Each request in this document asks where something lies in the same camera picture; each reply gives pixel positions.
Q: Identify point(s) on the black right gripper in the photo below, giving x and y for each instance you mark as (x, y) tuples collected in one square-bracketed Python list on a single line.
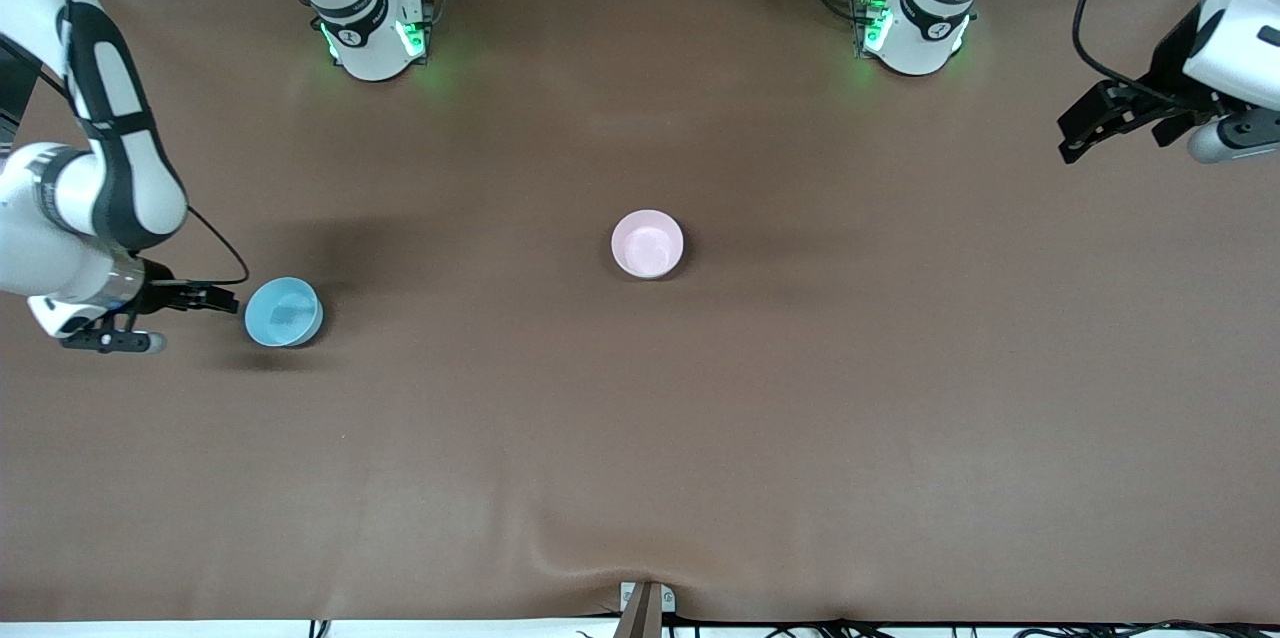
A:
[(159, 297)]

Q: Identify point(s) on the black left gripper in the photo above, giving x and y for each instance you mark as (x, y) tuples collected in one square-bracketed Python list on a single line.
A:
[(1166, 70)]

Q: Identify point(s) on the light blue bowl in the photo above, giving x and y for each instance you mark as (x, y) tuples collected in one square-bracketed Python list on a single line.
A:
[(282, 312)]

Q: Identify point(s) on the light pink bowl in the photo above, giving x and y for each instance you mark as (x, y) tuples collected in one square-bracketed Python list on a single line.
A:
[(647, 243)]

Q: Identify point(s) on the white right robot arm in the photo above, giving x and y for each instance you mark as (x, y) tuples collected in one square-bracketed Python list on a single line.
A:
[(120, 168)]

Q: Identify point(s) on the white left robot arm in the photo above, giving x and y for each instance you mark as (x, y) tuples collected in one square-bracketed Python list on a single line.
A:
[(930, 18)]

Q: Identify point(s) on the green lit base box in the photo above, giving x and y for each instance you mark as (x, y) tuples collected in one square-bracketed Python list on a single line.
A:
[(870, 23), (412, 33)]

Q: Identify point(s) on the brown table mat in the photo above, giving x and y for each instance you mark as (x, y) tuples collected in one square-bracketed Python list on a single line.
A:
[(640, 438)]

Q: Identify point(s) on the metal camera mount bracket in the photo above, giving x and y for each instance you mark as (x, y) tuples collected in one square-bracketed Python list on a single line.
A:
[(645, 608)]

